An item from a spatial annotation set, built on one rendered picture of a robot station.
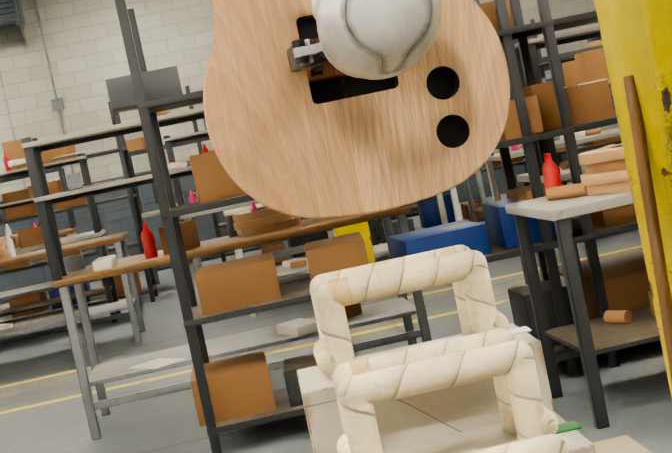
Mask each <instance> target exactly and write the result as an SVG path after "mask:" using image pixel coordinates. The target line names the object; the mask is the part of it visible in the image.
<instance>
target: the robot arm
mask: <svg viewBox="0 0 672 453"><path fill-rule="evenodd" d="M311 4H312V14H313V16H314V18H315V19H316V23H317V31H318V36H319V38H318V39H317V41H316V42H314V43H312V41H311V39H305V40H302V39H295V40H293V41H292V42H291V43H292V46H291V47H290V48H289V49H287V50H286V51H287V56H288V61H289V66H290V70H291V72H294V73H297V72H299V71H300V70H302V69H303V68H305V67H306V68H307V69H308V70H309V69H310V70H312V71H313V74H318V73H320V72H321V71H322V70H323V69H324V67H323V65H324V64H327V63H329V62H330V64H332V65H333V66H334V67H335V68H336V69H338V70H339V71H341V72H342V73H344V74H346V75H348V76H351V77H355V78H360V79H369V80H381V79H387V78H391V77H394V76H397V75H399V74H402V73H404V72H406V71H407V70H409V69H410V68H412V67H413V66H414V65H416V64H417V63H418V62H419V61H420V60H421V59H422V58H423V57H424V56H425V55H426V53H427V52H428V51H429V49H430V48H431V46H432V44H433V43H434V41H435V39H436V36H437V34H438V31H439V27H440V22H441V11H442V9H441V0H311Z"/></svg>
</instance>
